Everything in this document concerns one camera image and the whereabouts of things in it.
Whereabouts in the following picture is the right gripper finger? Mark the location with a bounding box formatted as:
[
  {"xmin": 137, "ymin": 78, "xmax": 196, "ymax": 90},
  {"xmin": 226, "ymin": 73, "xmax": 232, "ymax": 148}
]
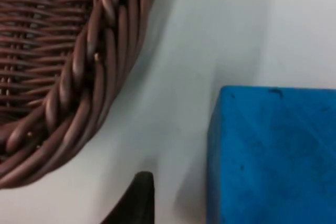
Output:
[{"xmin": 100, "ymin": 171, "xmax": 155, "ymax": 224}]

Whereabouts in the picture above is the dark brown wicker basket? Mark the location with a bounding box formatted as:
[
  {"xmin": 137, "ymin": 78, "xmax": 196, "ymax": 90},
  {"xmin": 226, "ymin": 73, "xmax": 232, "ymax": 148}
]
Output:
[{"xmin": 0, "ymin": 0, "xmax": 164, "ymax": 189}]

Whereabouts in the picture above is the blue cube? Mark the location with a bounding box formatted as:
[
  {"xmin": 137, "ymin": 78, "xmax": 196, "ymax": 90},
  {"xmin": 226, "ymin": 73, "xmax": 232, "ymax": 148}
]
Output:
[{"xmin": 206, "ymin": 85, "xmax": 336, "ymax": 224}]

